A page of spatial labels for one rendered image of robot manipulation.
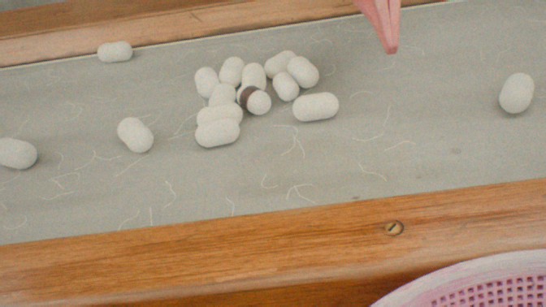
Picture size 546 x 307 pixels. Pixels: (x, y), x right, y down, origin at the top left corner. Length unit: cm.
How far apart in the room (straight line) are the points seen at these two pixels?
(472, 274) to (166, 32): 43
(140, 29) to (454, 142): 36
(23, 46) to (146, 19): 14
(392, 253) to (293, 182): 11
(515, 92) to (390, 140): 9
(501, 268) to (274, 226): 12
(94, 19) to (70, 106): 14
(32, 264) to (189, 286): 10
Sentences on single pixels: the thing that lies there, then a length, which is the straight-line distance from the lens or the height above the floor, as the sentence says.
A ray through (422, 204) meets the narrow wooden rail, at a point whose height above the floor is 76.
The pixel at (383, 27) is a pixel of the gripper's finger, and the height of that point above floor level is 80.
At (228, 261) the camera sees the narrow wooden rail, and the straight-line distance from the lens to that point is 30.
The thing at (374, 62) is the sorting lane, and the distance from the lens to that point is 50.
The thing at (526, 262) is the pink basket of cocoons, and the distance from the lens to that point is 29.
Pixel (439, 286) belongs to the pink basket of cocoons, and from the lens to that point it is 28.
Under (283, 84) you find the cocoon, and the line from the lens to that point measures 45.
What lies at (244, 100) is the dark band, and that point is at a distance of 45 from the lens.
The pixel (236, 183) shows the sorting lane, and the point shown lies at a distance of 39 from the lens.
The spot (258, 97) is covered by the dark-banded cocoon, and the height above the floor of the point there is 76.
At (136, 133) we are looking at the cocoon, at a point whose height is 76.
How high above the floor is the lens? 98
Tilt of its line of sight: 36 degrees down
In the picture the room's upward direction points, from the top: 11 degrees counter-clockwise
